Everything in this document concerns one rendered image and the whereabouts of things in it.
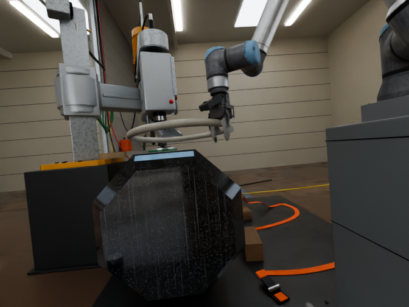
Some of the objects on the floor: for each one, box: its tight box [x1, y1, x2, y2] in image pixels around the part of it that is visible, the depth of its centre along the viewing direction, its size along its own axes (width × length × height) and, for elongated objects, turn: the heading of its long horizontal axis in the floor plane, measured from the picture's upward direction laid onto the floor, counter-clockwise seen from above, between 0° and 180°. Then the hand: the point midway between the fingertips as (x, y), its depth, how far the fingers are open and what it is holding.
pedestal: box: [24, 161, 127, 275], centre depth 181 cm, size 66×66×74 cm
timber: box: [243, 227, 264, 262], centre depth 154 cm, size 30×12×12 cm
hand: (220, 138), depth 84 cm, fingers closed on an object, 5 cm apart
